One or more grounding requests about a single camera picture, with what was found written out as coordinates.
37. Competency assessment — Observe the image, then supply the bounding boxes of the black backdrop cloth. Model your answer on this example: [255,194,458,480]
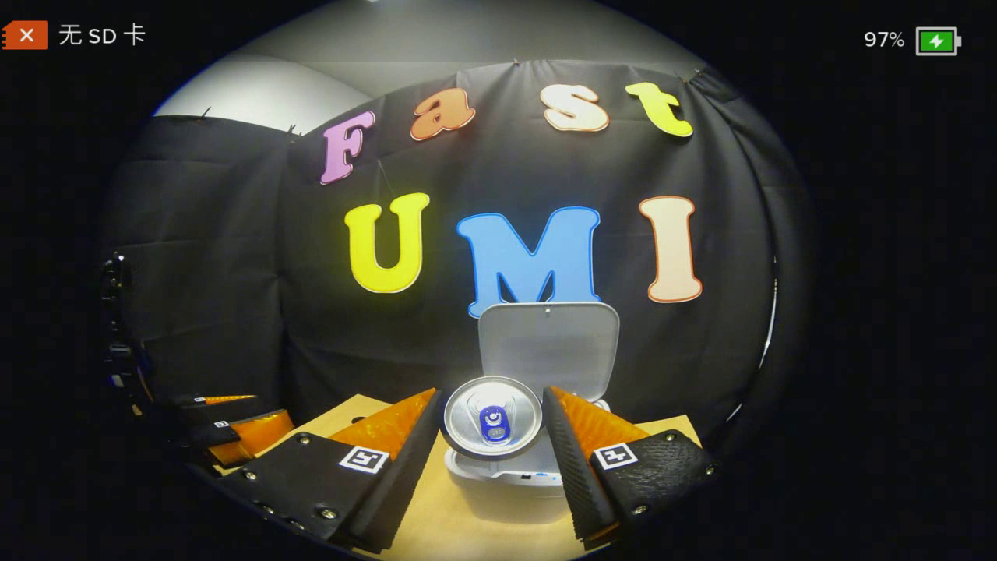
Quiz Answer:
[97,58,819,453]

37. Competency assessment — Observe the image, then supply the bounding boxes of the wooden desktop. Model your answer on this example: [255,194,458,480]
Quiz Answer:
[210,393,702,561]

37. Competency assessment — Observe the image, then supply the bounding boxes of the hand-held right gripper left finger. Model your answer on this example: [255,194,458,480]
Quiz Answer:
[218,388,445,556]

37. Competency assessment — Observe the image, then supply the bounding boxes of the silver pop can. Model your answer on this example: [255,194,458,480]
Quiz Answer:
[442,376,544,460]

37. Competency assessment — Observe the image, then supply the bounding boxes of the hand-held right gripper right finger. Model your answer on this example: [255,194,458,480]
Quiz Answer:
[541,386,721,550]

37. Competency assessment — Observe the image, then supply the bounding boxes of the white desktop garbage bin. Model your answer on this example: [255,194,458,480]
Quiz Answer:
[444,302,621,524]

